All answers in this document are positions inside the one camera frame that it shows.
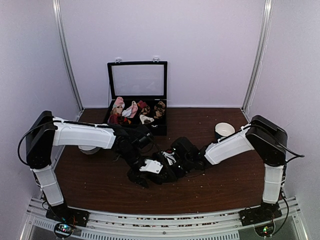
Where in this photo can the dark red rolled sock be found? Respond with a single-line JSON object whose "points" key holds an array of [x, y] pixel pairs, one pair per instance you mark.
{"points": [[141, 104]]}

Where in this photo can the black box with glass lid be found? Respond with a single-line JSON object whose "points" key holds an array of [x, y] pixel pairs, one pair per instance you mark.
{"points": [[139, 81]]}

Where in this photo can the aluminium frame post left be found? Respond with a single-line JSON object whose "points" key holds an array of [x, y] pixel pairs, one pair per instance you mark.
{"points": [[66, 57]]}

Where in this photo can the red brown sock in box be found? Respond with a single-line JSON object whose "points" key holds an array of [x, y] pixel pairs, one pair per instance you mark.
{"points": [[118, 119]]}

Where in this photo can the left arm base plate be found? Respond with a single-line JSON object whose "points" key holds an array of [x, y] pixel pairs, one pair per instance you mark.
{"points": [[68, 215]]}

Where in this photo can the beige brown argyle sock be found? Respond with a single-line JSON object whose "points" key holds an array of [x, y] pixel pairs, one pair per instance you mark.
{"points": [[159, 110]]}

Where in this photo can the brown patterned rolled sock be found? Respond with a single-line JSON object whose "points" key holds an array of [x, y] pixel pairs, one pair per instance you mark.
{"points": [[145, 111]]}

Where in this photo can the white pink sock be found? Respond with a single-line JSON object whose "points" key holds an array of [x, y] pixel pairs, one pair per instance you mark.
{"points": [[131, 111]]}

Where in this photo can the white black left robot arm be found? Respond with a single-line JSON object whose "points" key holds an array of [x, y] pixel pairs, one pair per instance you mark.
{"points": [[48, 132]]}

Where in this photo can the aluminium frame post right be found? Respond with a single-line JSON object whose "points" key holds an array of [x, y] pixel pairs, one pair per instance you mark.
{"points": [[261, 47]]}

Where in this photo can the pink rolled sock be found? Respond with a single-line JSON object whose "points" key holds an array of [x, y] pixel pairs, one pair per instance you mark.
{"points": [[118, 105]]}

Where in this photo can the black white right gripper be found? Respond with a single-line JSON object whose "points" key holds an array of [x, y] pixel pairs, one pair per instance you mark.
{"points": [[175, 176]]}

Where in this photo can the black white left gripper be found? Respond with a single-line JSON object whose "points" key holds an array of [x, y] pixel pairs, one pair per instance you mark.
{"points": [[135, 176]]}

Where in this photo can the aluminium frame post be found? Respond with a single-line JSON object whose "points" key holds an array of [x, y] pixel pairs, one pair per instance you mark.
{"points": [[66, 57], [261, 47]]}

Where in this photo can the white sock in box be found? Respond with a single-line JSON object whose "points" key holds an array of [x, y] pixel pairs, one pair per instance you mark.
{"points": [[145, 119]]}

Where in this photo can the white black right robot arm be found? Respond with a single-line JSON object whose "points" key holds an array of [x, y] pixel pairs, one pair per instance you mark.
{"points": [[261, 136]]}

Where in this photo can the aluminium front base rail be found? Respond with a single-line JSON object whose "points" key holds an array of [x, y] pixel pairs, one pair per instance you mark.
{"points": [[219, 225]]}

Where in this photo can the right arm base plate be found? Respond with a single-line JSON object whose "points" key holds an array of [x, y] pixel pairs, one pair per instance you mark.
{"points": [[259, 214]]}

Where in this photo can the white fluted bowl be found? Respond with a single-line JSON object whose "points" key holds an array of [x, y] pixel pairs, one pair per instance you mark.
{"points": [[90, 151]]}

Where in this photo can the white bowl dark outside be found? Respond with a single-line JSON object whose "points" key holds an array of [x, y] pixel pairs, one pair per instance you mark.
{"points": [[223, 130]]}

